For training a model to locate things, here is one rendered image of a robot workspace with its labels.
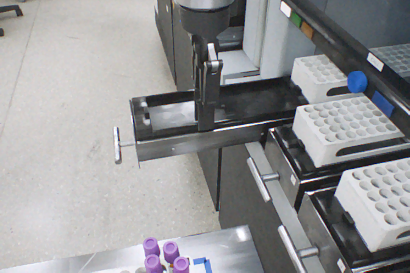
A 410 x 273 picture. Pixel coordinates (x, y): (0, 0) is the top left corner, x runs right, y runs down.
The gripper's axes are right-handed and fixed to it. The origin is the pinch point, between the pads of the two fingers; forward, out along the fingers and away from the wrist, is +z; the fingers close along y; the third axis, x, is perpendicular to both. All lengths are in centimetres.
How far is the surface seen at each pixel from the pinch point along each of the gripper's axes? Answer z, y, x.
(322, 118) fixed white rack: -2.2, -9.8, -18.1
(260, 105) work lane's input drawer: 4.0, 3.2, -12.6
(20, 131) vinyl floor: 84, 106, 74
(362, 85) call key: -14.1, -17.0, -17.0
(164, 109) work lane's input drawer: 4.0, 6.5, 6.6
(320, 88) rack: -1.3, -0.5, -22.8
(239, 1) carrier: -3.3, 39.1, -19.6
